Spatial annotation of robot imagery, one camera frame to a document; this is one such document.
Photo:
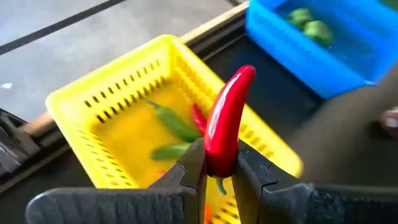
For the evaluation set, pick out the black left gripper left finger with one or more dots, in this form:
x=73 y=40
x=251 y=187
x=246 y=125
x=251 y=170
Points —
x=124 y=208

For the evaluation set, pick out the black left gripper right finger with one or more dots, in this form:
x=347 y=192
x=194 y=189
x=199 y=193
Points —
x=295 y=205

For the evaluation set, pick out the toy vegetables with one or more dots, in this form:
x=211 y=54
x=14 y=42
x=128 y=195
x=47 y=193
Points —
x=169 y=151

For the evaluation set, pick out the green toy chili pepper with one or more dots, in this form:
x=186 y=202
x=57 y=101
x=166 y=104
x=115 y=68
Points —
x=174 y=123

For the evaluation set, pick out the beige toy mushroom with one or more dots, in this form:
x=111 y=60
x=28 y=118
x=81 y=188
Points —
x=390 y=121

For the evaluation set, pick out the green toy bell pepper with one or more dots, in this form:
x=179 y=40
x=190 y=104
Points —
x=300 y=17
x=318 y=31

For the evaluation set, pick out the yellow plastic basket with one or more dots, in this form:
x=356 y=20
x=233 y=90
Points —
x=136 y=133

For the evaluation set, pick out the blue plastic basket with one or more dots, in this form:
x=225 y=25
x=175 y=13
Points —
x=295 y=62

